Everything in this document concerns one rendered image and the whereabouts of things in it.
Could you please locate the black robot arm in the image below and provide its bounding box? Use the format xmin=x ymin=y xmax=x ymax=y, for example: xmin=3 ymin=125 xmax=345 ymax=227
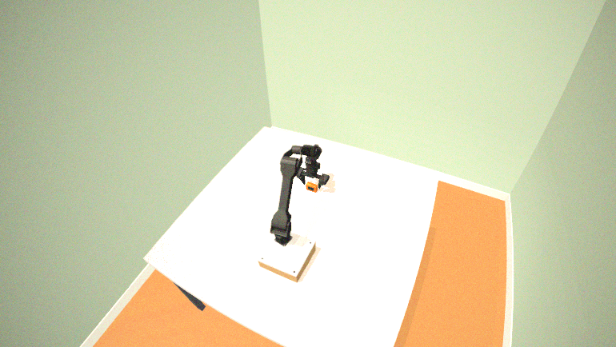
xmin=270 ymin=144 xmax=322 ymax=246

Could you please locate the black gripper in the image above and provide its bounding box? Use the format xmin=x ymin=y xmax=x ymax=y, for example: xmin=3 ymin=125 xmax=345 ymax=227
xmin=295 ymin=165 xmax=330 ymax=189

